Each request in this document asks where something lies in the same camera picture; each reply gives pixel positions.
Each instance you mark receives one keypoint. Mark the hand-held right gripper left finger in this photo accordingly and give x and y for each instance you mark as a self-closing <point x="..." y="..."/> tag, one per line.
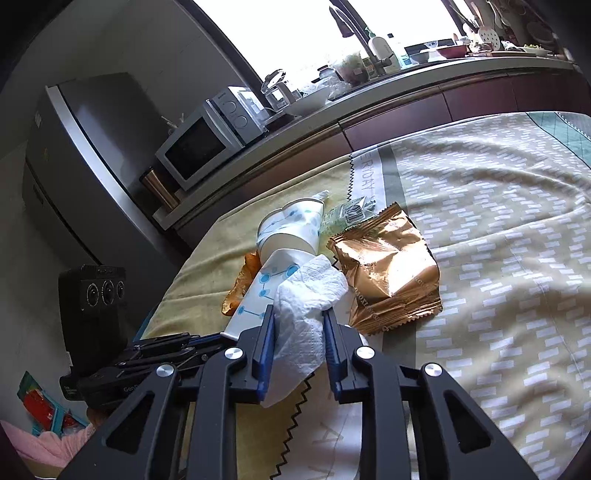
<point x="267" y="350"/>

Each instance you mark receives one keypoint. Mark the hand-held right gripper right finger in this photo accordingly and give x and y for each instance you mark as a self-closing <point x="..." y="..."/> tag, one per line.
<point x="330" y="350"/>

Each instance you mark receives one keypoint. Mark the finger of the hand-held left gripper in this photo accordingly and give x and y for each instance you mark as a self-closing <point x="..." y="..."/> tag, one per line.
<point x="184" y="340"/>
<point x="184" y="357"/>

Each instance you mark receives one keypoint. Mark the white tissue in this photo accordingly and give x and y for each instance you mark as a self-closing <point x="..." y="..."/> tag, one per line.
<point x="300" y="314"/>

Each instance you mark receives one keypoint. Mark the green clear plastic wrapper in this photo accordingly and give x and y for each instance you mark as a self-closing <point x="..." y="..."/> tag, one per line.
<point x="341" y="214"/>

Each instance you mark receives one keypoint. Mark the orange plastic wrapper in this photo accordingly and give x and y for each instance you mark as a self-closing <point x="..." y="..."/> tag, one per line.
<point x="244" y="272"/>

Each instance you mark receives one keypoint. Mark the gold foil snack bag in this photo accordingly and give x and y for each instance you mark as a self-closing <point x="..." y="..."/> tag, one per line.
<point x="388" y="267"/>

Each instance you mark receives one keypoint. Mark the colourful red and teal box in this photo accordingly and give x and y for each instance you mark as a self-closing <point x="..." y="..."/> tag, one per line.
<point x="46" y="406"/>

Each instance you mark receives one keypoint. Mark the round blue-patterned paper cup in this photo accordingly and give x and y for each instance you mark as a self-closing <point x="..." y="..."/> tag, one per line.
<point x="295" y="221"/>

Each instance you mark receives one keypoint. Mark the copper tumbler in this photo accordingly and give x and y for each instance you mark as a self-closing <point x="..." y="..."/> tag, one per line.
<point x="159" y="187"/>

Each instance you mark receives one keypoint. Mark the grey refrigerator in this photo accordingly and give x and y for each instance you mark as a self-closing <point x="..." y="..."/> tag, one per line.
<point x="92" y="161"/>

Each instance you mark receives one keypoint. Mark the yellow patterned printed blanket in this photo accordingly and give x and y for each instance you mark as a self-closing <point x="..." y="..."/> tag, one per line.
<point x="485" y="230"/>

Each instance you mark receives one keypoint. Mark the white microwave oven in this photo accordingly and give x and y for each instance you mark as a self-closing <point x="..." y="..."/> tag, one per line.
<point x="198" y="143"/>

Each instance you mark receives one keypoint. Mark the white ceramic bowl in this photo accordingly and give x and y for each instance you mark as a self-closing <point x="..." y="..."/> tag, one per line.
<point x="307" y="101"/>

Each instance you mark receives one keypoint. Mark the kitchen counter with brown cabinets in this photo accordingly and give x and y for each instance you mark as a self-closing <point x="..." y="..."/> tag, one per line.
<point x="415" y="106"/>

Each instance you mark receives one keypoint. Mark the clear plastic bag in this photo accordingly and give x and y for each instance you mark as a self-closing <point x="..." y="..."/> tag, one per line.
<point x="334" y="87"/>

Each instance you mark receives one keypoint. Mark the small dark-lidded jar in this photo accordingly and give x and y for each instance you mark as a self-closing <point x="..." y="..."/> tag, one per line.
<point x="325" y="73"/>

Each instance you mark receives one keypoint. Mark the container of green vegetables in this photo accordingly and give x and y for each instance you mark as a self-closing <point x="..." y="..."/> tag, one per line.
<point x="351" y="69"/>

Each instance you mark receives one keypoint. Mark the white soap pump bottle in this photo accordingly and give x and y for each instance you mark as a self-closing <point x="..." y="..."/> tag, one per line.
<point x="383" y="50"/>

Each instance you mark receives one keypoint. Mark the small white bowl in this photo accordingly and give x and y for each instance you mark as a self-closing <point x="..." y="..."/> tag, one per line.
<point x="420" y="57"/>

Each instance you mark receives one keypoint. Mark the metal kitchen faucet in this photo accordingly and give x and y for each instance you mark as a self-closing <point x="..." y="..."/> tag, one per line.
<point x="364" y="41"/>

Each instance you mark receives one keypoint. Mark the red bowl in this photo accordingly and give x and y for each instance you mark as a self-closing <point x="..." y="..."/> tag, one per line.
<point x="452" y="50"/>

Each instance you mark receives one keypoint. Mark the white slotted spoon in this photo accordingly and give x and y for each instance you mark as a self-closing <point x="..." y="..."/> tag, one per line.
<point x="488" y="37"/>

